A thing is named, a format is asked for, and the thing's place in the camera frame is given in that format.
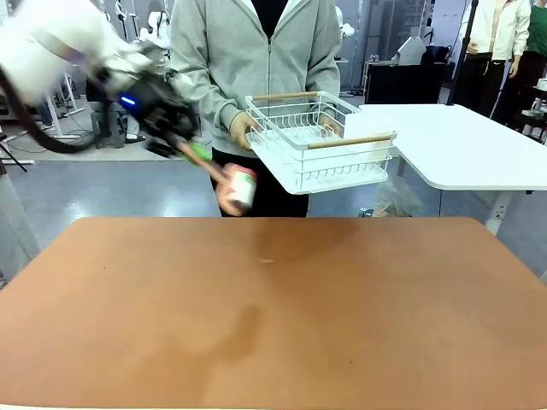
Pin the standing person in green top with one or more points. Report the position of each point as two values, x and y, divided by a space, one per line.
532 64

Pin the person's left hand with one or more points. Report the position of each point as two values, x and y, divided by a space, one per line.
330 124

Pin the white house-shaped box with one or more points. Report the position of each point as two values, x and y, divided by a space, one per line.
411 50

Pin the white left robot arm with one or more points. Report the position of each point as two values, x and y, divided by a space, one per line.
51 38

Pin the white plastic drip tray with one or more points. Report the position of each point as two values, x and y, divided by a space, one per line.
299 171

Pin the white desk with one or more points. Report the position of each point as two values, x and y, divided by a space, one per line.
461 145

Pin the black tripod pole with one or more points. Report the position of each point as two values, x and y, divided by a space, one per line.
463 51

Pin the person in grey hoodie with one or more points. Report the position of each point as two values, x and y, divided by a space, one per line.
256 64

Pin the black draped table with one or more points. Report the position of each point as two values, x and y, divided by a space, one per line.
406 83

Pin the person's right hand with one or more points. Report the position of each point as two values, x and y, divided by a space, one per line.
241 130

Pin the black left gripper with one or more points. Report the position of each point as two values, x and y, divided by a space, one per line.
149 102

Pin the standing person in white jacket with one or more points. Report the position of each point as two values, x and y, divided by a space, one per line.
495 42

